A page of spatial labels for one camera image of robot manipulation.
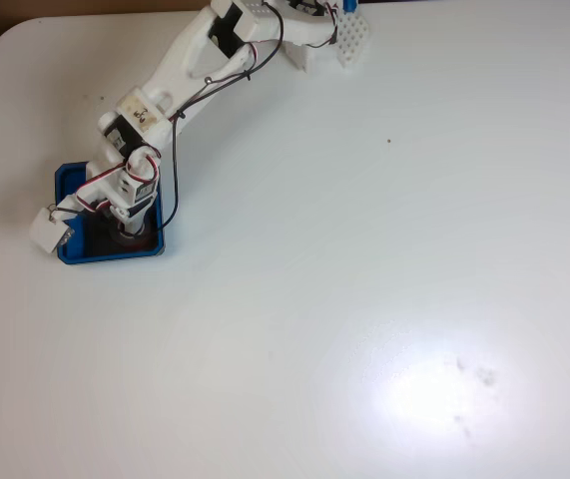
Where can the red tape roll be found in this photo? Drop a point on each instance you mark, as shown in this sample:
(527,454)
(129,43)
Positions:
(135,243)

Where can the blue clamp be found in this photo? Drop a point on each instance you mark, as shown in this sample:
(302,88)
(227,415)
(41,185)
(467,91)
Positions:
(350,6)

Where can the white camera box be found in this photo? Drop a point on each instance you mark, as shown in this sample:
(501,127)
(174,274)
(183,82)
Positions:
(47,229)

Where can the white perforated base plate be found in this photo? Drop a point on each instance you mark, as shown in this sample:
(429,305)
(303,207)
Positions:
(352,40)

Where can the blue box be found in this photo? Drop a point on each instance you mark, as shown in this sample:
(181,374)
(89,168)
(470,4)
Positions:
(77,254)

